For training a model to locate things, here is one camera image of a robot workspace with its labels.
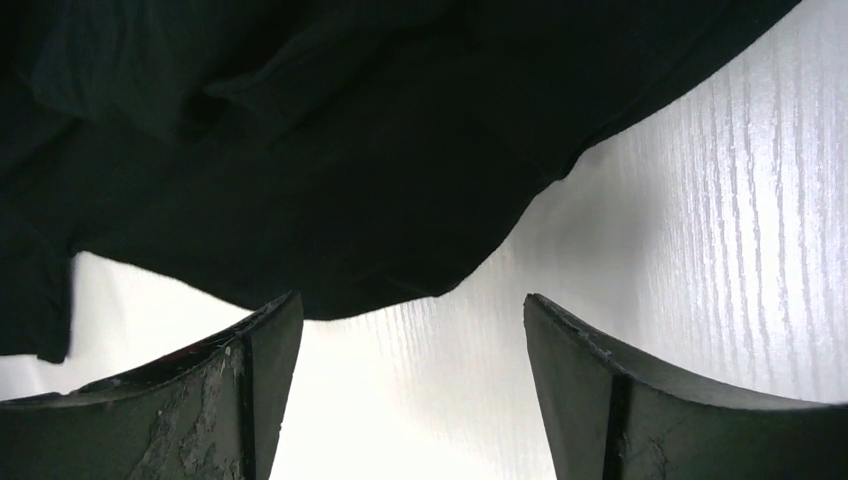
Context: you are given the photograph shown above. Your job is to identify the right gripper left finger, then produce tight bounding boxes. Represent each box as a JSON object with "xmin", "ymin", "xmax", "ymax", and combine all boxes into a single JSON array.
[{"xmin": 1, "ymin": 293, "xmax": 304, "ymax": 479}]

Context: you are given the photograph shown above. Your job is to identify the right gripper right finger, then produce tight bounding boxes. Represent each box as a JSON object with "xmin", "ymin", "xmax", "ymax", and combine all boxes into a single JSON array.
[{"xmin": 523, "ymin": 294, "xmax": 847, "ymax": 480}]

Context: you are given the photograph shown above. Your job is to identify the black t shirt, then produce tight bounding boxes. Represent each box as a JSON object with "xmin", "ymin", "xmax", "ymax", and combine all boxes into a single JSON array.
[{"xmin": 1, "ymin": 1, "xmax": 793, "ymax": 363}]

